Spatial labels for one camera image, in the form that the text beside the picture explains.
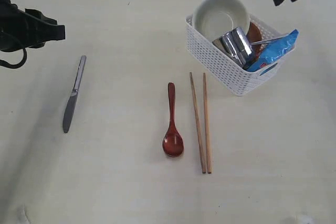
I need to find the shiny steel cup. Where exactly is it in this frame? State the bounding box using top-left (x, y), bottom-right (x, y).
top-left (212, 27), bottom-right (256, 70)

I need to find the blue snack packet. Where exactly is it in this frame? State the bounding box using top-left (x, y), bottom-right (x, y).
top-left (246, 29), bottom-right (299, 72)

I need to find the silver table knife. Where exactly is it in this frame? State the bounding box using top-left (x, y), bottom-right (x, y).
top-left (62, 55), bottom-right (87, 133)

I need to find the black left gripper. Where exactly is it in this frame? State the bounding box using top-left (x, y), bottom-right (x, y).
top-left (1, 0), bottom-right (65, 51)

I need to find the wooden chopstick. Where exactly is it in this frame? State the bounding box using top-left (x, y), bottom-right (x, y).
top-left (203, 73), bottom-right (212, 174)
top-left (190, 72), bottom-right (206, 174)

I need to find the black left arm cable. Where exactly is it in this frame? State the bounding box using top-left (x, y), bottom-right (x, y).
top-left (0, 32), bottom-right (27, 69)

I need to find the white ceramic bowl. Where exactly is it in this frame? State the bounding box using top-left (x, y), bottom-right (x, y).
top-left (192, 0), bottom-right (250, 41)

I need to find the silver metal fork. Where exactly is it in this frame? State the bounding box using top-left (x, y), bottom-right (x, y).
top-left (250, 34), bottom-right (288, 46)

